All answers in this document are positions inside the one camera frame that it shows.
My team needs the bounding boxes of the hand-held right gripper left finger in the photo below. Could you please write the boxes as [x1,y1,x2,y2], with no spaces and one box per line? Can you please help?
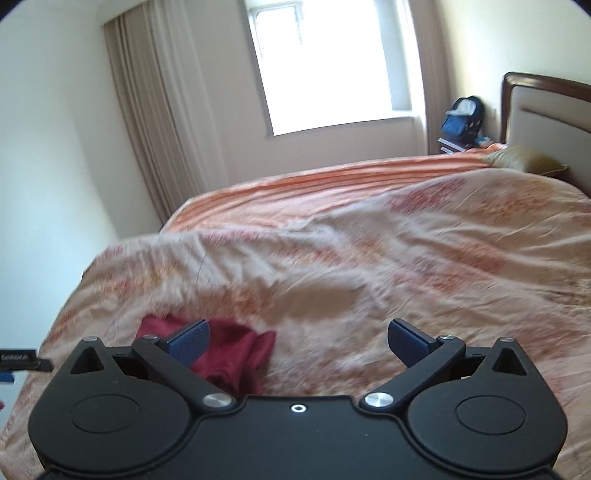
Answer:
[68,318,237,414]

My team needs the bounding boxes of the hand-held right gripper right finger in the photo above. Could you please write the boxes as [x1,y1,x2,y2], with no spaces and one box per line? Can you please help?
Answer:
[359,318,533,414]

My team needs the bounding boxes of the maroon long-sleeve sweater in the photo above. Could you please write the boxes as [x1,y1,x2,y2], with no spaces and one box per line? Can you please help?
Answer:
[134,314,278,398]

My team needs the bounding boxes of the floral beige quilt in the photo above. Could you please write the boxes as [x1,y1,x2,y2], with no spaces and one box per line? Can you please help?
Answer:
[0,168,591,450]

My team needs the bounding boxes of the orange striped bed sheet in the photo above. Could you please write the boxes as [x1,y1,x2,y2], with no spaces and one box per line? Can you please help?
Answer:
[161,142,509,237]

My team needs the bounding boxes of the dark wooden nightstand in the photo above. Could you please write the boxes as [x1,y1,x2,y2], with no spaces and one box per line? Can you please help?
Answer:
[436,137,468,156]

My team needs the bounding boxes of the olive gold pillow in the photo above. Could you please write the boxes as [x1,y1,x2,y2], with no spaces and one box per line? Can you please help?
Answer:
[482,145,570,177]

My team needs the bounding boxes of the blue backpack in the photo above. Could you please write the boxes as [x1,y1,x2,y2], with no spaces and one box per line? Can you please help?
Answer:
[441,96,485,149]

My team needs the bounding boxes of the wide beige curtain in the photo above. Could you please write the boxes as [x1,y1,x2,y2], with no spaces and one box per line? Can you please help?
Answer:
[102,0,232,228]

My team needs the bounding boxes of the padded wooden headboard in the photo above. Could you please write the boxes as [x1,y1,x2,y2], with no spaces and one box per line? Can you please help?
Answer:
[501,71,591,200]

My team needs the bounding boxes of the narrow beige curtain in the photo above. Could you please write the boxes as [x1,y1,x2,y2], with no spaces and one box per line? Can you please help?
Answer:
[409,0,452,156]

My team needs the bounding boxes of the bright window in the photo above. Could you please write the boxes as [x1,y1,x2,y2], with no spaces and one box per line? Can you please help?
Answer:
[245,0,414,137]

